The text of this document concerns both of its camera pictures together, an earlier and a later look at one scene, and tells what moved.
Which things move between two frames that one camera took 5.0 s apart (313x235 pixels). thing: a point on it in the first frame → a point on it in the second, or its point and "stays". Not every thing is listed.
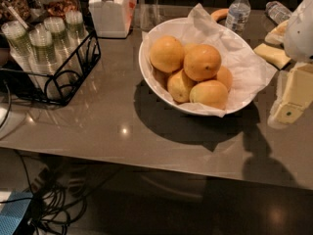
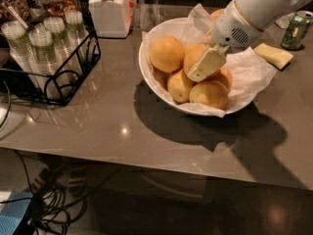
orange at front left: [180, 85] stays
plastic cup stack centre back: [61, 48] stays
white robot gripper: [299, 36] → [232, 27]
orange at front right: [210, 93] stays
